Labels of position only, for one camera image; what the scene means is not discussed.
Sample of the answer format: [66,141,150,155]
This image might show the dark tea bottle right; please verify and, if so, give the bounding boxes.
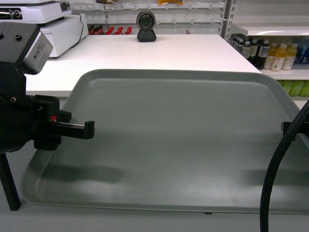
[256,39,269,70]

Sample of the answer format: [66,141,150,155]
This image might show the orange juice bottle front right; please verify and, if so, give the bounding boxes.
[281,43,298,71]

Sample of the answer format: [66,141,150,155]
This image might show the white checkout scale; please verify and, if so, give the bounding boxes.
[0,0,88,58]

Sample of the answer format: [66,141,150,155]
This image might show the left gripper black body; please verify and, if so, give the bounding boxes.
[0,95,72,153]

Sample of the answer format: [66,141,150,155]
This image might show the black barcode scanner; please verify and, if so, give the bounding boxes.
[136,11,156,43]

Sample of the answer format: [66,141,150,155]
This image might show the orange juice bottle front left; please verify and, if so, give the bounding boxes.
[270,43,287,72]

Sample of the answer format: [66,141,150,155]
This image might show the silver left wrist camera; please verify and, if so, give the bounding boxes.
[21,31,53,75]

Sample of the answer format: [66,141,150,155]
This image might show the grey-green rectangular serving tray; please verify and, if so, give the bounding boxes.
[21,70,299,213]

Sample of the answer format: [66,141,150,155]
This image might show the orange juice bottle back left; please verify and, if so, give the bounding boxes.
[264,43,278,70]

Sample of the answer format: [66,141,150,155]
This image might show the black cable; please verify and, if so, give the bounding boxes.
[259,100,309,232]

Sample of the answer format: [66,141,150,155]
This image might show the white slotted shelf upright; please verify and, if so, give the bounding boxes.
[218,0,237,41]

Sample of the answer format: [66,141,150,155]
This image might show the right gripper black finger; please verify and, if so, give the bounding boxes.
[281,121,309,142]

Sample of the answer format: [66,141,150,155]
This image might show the orange juice bottle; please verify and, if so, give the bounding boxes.
[281,43,298,71]
[270,43,287,72]
[264,43,278,70]

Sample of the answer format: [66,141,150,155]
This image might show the dark tea bottle left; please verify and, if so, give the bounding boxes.
[242,40,251,60]

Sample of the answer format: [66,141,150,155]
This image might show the dark tea bottle middle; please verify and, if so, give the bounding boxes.
[249,39,260,66]

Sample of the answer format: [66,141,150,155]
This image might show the dark tea bottle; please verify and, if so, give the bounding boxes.
[256,39,269,70]
[249,39,260,66]
[242,40,251,60]

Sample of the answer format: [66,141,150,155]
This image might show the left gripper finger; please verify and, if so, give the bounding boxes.
[32,121,95,139]

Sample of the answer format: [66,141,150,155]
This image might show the green tea bottle row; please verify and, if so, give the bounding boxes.
[278,80,309,97]

